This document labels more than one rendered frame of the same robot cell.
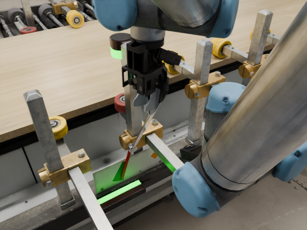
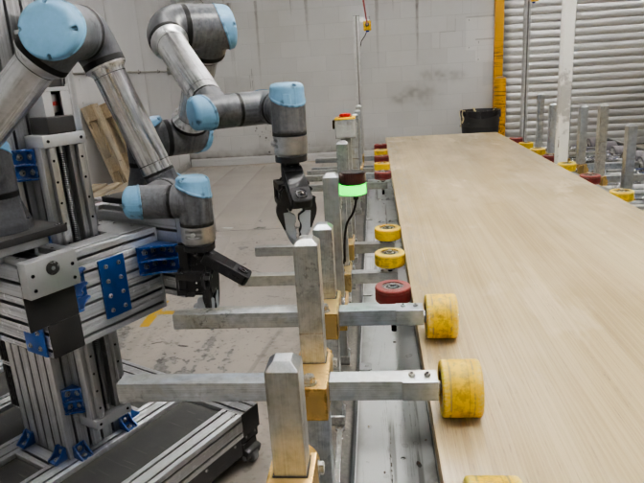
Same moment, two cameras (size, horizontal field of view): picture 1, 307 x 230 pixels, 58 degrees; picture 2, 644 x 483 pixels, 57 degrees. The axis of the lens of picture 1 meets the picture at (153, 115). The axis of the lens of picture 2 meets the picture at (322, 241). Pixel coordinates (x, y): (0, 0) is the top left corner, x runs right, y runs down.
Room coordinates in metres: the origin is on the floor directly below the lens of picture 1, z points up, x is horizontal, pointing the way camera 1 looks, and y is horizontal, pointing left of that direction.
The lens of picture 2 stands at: (1.43, -0.98, 1.38)
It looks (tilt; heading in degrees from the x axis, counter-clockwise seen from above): 16 degrees down; 128
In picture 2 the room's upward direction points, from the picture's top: 4 degrees counter-clockwise
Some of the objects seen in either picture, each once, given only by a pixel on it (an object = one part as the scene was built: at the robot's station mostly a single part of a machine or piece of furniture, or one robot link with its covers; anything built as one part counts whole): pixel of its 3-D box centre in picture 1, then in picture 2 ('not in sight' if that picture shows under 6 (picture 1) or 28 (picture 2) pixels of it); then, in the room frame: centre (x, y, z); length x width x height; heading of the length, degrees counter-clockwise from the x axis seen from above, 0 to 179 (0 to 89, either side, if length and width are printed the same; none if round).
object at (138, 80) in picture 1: (145, 64); (291, 180); (0.57, 0.02, 1.15); 0.09 x 0.08 x 0.12; 143
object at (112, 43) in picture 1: (121, 41); (352, 176); (0.69, 0.08, 1.15); 0.06 x 0.06 x 0.02
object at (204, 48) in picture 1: (197, 106); (330, 342); (0.78, -0.15, 0.87); 0.03 x 0.03 x 0.48; 32
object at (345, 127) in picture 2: not in sight; (345, 127); (0.24, 0.70, 1.18); 0.07 x 0.07 x 0.08; 32
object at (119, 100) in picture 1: (126, 110); (393, 307); (0.78, 0.09, 0.85); 0.08 x 0.08 x 0.11
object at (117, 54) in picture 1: (122, 50); (353, 188); (0.69, 0.08, 1.12); 0.06 x 0.06 x 0.02
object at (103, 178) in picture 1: (131, 166); not in sight; (0.61, 0.07, 0.75); 0.26 x 0.01 x 0.10; 122
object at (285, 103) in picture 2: not in sight; (287, 108); (0.58, 0.01, 1.30); 0.09 x 0.08 x 0.11; 158
